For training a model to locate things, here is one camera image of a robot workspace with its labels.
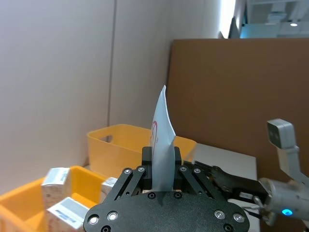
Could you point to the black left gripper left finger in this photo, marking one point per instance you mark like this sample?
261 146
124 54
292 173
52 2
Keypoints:
147 169

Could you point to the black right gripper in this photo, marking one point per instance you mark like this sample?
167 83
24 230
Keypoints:
241 187

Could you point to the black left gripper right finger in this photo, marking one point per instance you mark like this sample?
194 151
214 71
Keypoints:
177 169

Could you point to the pale card with red mark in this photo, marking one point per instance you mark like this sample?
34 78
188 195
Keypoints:
162 145

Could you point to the small white carton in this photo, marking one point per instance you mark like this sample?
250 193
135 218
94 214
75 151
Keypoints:
65 215
108 187
55 186

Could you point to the brown cardboard board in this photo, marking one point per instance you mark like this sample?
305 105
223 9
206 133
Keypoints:
231 91

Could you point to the shallow yellow plastic bin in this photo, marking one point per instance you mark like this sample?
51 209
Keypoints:
21 205

